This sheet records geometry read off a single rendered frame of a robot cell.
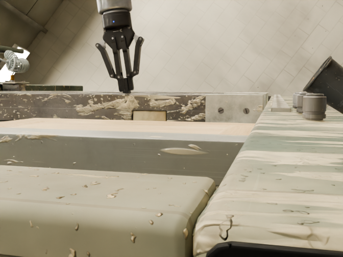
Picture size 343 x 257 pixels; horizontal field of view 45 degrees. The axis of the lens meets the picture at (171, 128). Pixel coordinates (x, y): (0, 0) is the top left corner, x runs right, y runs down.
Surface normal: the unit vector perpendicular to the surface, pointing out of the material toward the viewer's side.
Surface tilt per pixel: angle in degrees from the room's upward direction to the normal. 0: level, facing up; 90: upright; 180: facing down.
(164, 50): 90
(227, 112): 90
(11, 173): 54
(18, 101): 90
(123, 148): 90
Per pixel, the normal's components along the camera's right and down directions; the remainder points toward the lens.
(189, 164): -0.24, 0.09
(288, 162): 0.00, -1.00
